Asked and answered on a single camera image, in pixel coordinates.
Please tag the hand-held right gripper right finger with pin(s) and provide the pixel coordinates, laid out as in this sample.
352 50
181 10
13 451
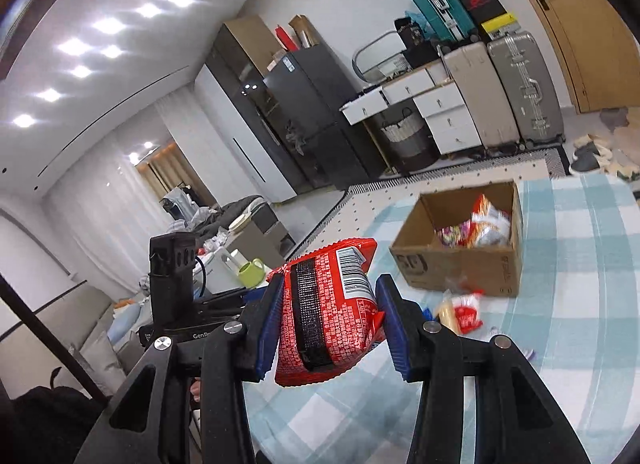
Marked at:
395 334

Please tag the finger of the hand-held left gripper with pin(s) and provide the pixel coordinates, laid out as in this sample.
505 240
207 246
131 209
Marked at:
225 304

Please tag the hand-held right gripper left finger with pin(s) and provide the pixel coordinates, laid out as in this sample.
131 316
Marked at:
267 339

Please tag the blue cookie packet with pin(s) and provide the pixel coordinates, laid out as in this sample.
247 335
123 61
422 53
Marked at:
427 314

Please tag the red black-banded snack packet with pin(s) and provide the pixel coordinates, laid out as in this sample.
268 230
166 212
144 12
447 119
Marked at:
350 334

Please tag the small red white packet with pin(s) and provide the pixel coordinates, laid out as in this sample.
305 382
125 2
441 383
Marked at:
462 316

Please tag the purple grape candy packet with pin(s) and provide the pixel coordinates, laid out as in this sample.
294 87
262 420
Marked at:
452 236

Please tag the brown cardboard box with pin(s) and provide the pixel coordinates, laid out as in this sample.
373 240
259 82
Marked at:
500 274

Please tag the white marble side table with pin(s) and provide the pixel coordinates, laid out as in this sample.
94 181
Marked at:
214 278

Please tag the green mug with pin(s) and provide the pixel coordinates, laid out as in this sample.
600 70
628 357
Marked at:
250 274

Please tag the white pitcher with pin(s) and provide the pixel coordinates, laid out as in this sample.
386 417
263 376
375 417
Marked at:
230 264

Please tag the pile of clothes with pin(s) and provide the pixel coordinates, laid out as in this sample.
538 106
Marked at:
185 204

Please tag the light blue pillow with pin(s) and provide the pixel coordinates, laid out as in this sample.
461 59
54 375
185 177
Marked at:
125 324

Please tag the beige bedside cabinet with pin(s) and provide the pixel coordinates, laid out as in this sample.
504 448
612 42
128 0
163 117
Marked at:
265 239

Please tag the white sheer curtain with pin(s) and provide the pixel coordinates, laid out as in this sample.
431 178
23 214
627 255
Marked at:
100 204

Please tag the yellow curtain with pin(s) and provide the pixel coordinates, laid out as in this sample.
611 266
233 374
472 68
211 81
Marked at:
165 168

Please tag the light grey sofa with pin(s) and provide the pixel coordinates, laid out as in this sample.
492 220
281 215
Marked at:
95 339

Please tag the cream dotted rug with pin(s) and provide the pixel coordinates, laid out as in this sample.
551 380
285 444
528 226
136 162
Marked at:
360 209

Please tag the dark wooden pole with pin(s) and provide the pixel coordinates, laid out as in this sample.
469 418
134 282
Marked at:
50 334

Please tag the white wardrobe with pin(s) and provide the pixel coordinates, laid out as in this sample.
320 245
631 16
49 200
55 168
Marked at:
235 133

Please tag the black backpack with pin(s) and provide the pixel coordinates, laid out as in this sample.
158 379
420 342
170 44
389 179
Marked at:
55 419

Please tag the woven laundry basket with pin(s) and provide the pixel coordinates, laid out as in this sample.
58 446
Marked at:
410 143

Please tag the dark grey refrigerator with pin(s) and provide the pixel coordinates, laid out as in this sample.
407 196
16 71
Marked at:
325 113

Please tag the tall dark glass cabinet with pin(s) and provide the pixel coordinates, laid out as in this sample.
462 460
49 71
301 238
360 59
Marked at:
240 58

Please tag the white drawer desk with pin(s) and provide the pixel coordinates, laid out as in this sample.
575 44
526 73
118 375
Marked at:
450 118

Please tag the group of ceiling spotlights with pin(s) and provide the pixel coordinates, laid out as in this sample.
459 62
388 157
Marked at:
107 26

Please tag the beige suitcase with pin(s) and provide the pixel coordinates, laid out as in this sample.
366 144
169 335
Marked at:
480 93

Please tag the grey slipper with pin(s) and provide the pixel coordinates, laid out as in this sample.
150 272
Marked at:
587 161

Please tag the tall open cardboard box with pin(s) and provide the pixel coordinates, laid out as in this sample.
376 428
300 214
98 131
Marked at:
305 31

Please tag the black storage box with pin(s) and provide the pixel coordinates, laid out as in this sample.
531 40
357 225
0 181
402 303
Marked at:
420 56

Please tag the silver grey suitcase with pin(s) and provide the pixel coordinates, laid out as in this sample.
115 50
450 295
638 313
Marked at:
525 83

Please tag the black bag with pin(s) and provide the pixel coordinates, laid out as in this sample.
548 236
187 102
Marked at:
407 33

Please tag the grey floor cloth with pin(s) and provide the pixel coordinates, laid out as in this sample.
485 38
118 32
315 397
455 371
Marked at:
615 119

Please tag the blue plastic bag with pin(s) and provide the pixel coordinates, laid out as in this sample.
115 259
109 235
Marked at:
417 21

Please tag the large black shoe box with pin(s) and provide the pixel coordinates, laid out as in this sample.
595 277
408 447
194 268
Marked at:
492 11

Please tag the wooden door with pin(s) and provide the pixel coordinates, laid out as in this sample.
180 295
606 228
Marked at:
590 43

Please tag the chrome oval frame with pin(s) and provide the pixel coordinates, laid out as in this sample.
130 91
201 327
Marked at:
370 43

